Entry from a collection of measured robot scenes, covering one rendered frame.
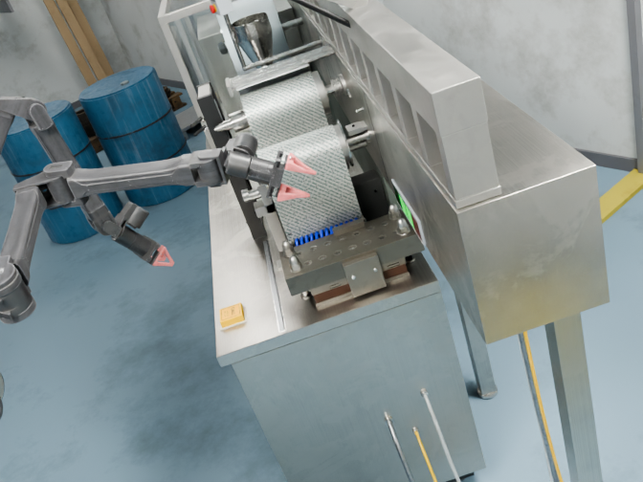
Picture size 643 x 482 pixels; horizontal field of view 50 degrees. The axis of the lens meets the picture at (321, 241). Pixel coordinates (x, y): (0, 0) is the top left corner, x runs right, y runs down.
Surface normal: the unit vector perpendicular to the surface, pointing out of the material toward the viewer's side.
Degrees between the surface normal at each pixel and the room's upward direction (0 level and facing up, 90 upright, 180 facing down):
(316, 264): 0
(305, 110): 92
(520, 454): 0
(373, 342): 90
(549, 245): 90
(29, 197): 18
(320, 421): 90
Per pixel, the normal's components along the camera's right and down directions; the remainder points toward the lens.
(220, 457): -0.29, -0.82
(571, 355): 0.16, 0.47
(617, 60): -0.75, 0.51
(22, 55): 0.60, 0.25
